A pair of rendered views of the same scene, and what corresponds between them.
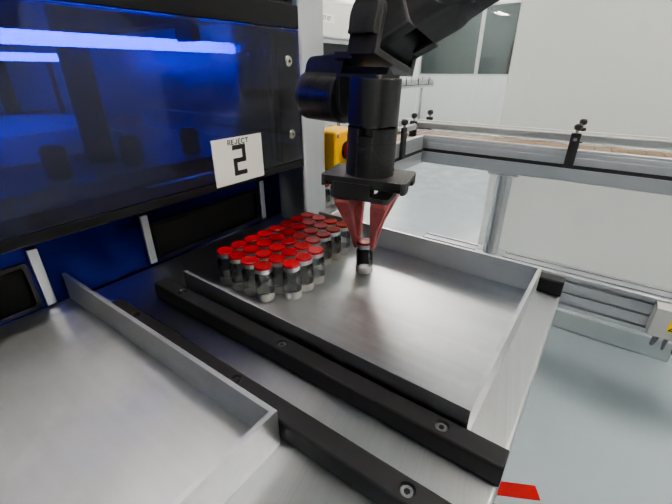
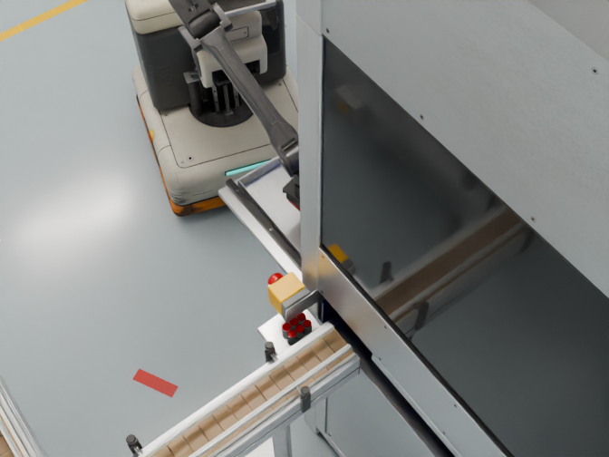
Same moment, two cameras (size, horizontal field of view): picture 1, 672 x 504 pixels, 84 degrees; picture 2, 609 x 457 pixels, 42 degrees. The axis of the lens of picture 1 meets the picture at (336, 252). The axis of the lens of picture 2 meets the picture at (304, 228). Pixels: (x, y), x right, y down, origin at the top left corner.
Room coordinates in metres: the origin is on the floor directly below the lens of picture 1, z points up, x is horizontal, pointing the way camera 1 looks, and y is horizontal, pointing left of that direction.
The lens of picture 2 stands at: (1.55, 0.32, 2.64)
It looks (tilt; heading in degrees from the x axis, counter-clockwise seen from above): 57 degrees down; 198
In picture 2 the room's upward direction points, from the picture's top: 1 degrees counter-clockwise
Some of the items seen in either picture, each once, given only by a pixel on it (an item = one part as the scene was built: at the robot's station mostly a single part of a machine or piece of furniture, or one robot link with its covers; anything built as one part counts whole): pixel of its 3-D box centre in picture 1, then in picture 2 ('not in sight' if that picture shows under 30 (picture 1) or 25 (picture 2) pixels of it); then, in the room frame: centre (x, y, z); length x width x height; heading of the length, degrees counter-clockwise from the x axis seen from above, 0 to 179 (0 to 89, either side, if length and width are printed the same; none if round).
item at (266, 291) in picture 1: (307, 257); not in sight; (0.44, 0.04, 0.90); 0.18 x 0.02 x 0.05; 144
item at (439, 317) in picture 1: (363, 282); (314, 201); (0.39, -0.03, 0.90); 0.34 x 0.26 x 0.04; 54
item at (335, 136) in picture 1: (331, 147); (288, 296); (0.73, 0.01, 1.00); 0.08 x 0.07 x 0.07; 54
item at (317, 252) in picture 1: (316, 265); not in sight; (0.42, 0.03, 0.90); 0.02 x 0.02 x 0.05
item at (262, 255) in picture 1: (295, 253); not in sight; (0.46, 0.06, 0.90); 0.18 x 0.02 x 0.05; 144
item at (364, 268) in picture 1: (364, 257); not in sight; (0.45, -0.04, 0.90); 0.02 x 0.02 x 0.04
